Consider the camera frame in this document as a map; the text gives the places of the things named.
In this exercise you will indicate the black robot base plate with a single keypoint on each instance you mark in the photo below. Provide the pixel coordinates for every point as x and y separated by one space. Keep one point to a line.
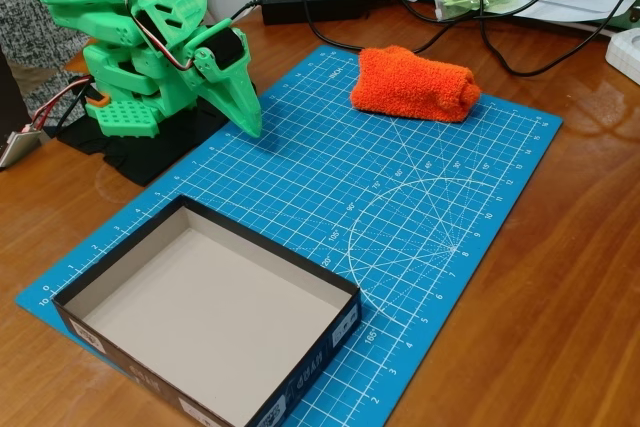
150 157

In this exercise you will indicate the grey speckled fabric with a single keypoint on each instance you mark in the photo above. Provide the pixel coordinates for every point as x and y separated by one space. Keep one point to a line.
30 32

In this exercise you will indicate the blue cutting mat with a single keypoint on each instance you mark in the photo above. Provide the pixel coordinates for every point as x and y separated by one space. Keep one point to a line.
310 187

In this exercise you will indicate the dark cardboard box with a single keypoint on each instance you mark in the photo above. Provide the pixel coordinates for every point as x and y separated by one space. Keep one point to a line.
200 307

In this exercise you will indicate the large black power adapter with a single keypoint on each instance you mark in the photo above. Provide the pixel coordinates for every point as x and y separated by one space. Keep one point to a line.
310 2

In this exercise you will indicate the silver flat device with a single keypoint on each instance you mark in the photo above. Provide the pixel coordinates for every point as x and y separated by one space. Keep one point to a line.
17 147

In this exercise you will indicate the orange fuzzy sock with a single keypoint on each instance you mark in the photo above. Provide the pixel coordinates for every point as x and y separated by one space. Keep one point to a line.
410 87

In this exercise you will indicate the green 3D-printed robot arm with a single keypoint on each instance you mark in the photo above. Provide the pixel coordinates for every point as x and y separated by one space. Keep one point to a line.
115 32

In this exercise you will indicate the white power strip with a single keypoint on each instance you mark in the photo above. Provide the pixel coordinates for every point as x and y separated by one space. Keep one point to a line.
625 54

